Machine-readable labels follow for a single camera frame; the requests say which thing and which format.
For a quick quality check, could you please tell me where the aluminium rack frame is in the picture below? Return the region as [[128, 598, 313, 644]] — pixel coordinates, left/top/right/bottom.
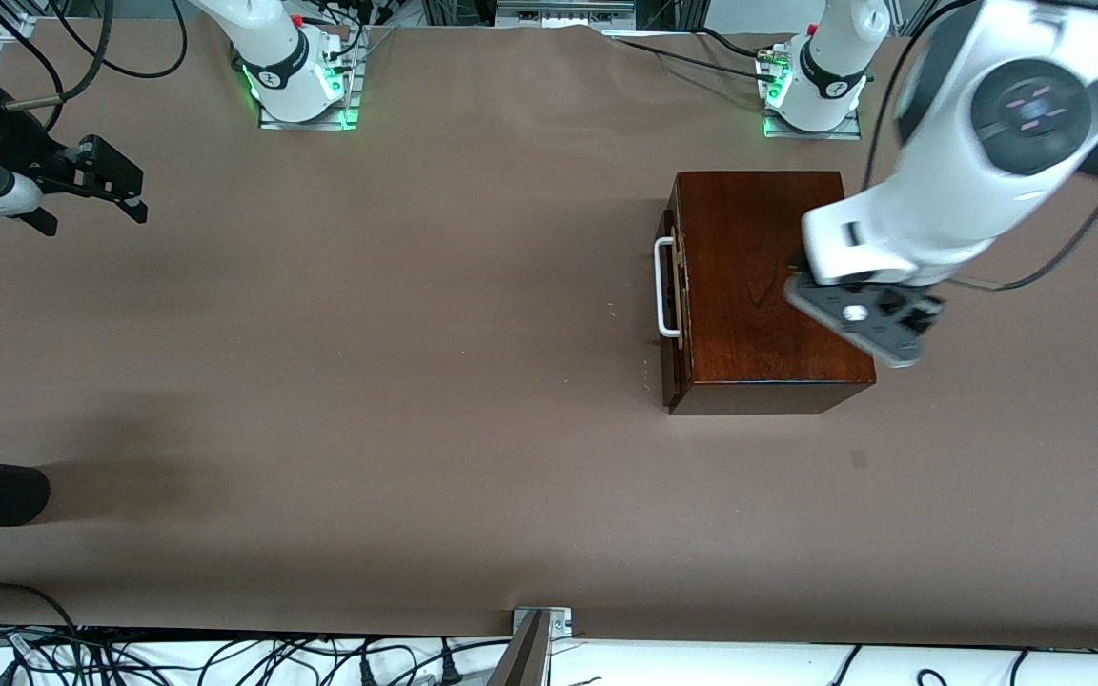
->
[[420, 0, 712, 31]]

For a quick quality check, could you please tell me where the aluminium frame rail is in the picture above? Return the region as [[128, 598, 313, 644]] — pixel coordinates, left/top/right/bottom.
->
[[0, 14, 37, 72]]

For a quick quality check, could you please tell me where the long black table cable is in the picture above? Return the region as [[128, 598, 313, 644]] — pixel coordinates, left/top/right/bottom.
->
[[606, 36, 779, 82]]

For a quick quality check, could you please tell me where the white drawer handle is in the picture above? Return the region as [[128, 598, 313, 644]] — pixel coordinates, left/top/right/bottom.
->
[[654, 235, 682, 339]]

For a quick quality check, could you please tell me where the dark brown wooden cabinet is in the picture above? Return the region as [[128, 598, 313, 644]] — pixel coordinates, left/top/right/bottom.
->
[[668, 171, 876, 416]]

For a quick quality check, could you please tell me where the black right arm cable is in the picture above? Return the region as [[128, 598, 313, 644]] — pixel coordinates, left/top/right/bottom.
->
[[0, 0, 190, 130]]

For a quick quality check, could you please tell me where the silver metal corner bracket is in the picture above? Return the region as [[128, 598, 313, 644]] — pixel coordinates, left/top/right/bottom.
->
[[513, 607, 573, 637]]

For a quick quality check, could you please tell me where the grey metal beam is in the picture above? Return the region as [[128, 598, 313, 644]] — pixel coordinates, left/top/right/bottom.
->
[[487, 612, 552, 686]]

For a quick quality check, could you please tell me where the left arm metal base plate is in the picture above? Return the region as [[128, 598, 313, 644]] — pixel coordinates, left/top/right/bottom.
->
[[763, 107, 863, 141]]

